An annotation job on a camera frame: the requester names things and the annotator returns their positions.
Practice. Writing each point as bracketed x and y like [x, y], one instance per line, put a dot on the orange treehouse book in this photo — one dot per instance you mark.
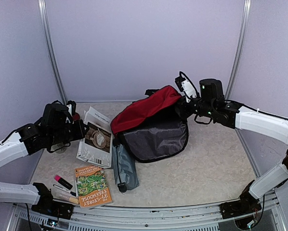
[91, 187]

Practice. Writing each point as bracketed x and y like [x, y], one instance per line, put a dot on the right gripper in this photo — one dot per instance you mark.
[185, 113]

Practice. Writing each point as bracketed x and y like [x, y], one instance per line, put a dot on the aluminium corner post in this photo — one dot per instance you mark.
[50, 48]
[239, 47]

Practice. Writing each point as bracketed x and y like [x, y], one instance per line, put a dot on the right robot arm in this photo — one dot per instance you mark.
[209, 101]

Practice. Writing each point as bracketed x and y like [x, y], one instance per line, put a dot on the pink highlighter marker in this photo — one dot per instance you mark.
[63, 182]

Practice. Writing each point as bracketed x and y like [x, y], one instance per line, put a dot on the grey pencil case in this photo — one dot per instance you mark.
[124, 168]

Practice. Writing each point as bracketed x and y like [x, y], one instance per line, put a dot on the left aluminium corner post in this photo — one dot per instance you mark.
[50, 48]

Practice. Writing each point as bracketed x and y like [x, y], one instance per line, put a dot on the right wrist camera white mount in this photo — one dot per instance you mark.
[186, 86]

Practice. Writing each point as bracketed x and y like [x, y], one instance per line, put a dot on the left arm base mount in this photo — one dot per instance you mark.
[48, 206]

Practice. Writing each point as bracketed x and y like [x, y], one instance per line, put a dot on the red floral round tin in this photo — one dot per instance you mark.
[76, 116]

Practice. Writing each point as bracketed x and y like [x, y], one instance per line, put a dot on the black pen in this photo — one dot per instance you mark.
[65, 190]

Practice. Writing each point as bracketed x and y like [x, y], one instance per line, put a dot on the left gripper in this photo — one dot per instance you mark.
[80, 133]

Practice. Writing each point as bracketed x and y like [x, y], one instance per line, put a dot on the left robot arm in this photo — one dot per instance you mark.
[56, 126]

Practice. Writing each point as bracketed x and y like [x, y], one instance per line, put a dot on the red student backpack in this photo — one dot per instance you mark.
[151, 129]

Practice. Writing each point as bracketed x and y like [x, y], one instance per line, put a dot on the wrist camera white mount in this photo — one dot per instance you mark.
[71, 109]
[186, 86]

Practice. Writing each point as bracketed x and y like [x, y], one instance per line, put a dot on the aluminium front rail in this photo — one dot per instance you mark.
[205, 217]

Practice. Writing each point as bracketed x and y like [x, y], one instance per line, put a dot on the right aluminium corner post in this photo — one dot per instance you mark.
[239, 47]

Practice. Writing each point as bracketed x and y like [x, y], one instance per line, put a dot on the floral ceramic mug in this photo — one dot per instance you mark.
[58, 148]

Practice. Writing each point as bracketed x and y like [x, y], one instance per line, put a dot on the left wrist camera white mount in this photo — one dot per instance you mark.
[71, 109]

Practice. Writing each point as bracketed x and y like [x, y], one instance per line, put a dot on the white coffee cover book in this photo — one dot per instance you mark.
[96, 147]

